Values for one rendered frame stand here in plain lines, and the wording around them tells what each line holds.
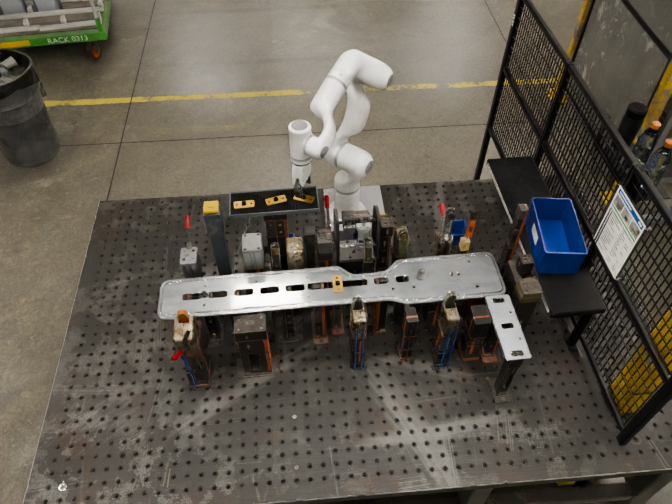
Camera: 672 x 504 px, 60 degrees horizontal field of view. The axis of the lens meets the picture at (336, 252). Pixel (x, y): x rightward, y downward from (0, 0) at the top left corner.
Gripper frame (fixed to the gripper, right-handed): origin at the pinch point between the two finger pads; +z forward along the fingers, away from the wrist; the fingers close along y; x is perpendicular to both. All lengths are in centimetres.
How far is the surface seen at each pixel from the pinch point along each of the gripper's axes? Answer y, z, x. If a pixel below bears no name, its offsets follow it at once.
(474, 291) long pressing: 12, 22, 76
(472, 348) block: 25, 43, 82
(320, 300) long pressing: 36.0, 22.1, 19.9
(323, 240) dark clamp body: 12.4, 14.3, 12.9
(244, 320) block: 56, 19, -3
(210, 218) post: 19.7, 9.7, -33.9
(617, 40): -238, 39, 131
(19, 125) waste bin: -78, 84, -241
